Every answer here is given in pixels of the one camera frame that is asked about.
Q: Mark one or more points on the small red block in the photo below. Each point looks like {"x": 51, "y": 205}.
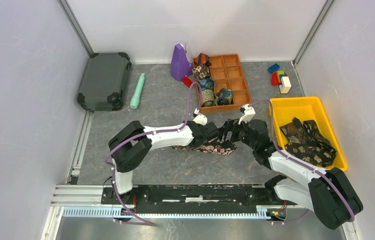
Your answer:
{"x": 187, "y": 81}

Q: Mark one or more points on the dark green suitcase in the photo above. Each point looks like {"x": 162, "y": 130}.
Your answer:
{"x": 104, "y": 82}

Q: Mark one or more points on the yellow plastic bin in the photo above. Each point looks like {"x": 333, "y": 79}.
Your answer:
{"x": 306, "y": 108}

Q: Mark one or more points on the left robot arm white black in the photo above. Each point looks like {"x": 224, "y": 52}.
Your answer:
{"x": 130, "y": 146}

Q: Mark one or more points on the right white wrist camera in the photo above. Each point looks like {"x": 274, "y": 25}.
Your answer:
{"x": 248, "y": 112}

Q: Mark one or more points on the colourful toy block stack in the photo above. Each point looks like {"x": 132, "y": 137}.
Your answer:
{"x": 282, "y": 80}

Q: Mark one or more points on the purple metronome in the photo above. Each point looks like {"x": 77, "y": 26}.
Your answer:
{"x": 180, "y": 66}

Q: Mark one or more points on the black pink rose tie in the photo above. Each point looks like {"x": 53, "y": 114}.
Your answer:
{"x": 220, "y": 149}

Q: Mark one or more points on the rolled brown floral tie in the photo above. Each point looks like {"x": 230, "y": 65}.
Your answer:
{"x": 201, "y": 72}

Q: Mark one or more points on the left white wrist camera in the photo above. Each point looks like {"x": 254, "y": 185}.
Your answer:
{"x": 200, "y": 119}

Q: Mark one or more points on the orange compartment tray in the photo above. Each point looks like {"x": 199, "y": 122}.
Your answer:
{"x": 227, "y": 72}

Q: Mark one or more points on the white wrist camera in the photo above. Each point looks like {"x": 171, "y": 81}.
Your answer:
{"x": 200, "y": 119}
{"x": 248, "y": 112}

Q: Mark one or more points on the rolled orange black tie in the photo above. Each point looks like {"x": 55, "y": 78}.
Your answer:
{"x": 202, "y": 59}

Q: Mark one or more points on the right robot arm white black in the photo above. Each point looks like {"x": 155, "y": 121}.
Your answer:
{"x": 327, "y": 193}

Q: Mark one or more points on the mint green flashlight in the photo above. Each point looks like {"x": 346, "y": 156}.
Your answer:
{"x": 135, "y": 100}

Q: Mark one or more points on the blue toy brick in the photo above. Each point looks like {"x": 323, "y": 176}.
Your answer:
{"x": 273, "y": 68}

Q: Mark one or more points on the aluminium rail frame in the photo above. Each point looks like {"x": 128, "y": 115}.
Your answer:
{"x": 103, "y": 201}

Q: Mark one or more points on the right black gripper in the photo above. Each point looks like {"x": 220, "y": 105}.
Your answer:
{"x": 233, "y": 126}

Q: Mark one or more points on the rolled navy gold tie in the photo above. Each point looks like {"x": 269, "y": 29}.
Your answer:
{"x": 224, "y": 97}

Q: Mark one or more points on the dark paisley ties in bin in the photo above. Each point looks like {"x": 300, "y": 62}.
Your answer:
{"x": 305, "y": 142}

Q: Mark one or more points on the rolled olive patterned tie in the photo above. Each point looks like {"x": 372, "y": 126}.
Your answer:
{"x": 208, "y": 98}

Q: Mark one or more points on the rolled blue patterned tie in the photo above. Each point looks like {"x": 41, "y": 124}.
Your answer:
{"x": 206, "y": 84}

